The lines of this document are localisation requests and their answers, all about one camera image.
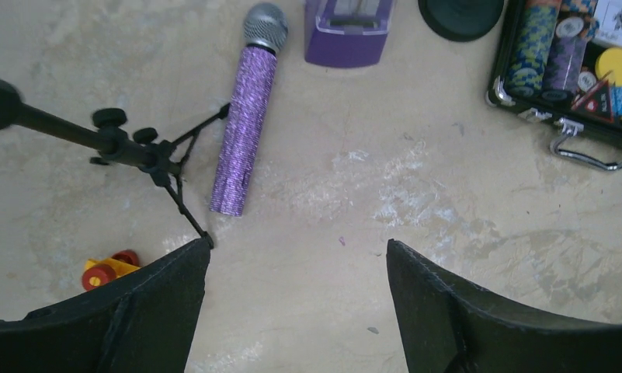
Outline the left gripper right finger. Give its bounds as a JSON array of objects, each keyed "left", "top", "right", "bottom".
[{"left": 386, "top": 239, "right": 622, "bottom": 372}]

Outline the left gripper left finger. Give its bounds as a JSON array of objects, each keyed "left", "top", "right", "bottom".
[{"left": 0, "top": 239, "right": 211, "bottom": 372}]

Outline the black tripod shock-mount stand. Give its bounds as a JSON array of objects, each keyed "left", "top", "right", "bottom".
[{"left": 0, "top": 79, "right": 230, "bottom": 249}]

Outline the black round-base stand front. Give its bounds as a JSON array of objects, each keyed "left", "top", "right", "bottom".
[{"left": 418, "top": 0, "right": 505, "bottom": 43}]

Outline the purple glitter microphone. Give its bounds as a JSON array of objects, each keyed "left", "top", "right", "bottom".
[{"left": 209, "top": 2, "right": 288, "bottom": 217}]

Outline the red yellow toy truck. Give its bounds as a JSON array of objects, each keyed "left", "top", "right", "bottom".
[{"left": 81, "top": 249, "right": 141, "bottom": 291}]

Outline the black poker chip case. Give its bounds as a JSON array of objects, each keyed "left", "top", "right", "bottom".
[{"left": 485, "top": 1, "right": 622, "bottom": 171}]

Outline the purple metronome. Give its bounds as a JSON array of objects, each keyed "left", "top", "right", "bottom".
[{"left": 304, "top": 0, "right": 396, "bottom": 68}]

